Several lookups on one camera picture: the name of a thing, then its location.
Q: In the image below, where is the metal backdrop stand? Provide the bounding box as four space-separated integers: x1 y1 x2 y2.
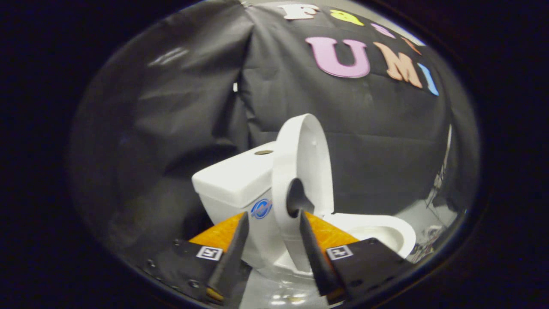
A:
433 124 453 206

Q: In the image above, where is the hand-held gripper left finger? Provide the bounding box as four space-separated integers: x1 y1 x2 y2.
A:
146 211 253 306

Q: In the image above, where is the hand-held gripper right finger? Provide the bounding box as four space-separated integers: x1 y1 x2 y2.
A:
299 209 414 305

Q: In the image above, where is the white toilet lid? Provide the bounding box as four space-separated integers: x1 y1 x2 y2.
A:
271 113 335 273

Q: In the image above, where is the white ceramic toilet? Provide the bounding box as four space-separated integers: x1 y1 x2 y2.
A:
192 142 416 279

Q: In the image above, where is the black backdrop cloth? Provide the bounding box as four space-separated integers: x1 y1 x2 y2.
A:
69 0 481 275

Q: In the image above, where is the white toilet tank cover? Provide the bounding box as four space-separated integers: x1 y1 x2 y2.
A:
192 142 277 209

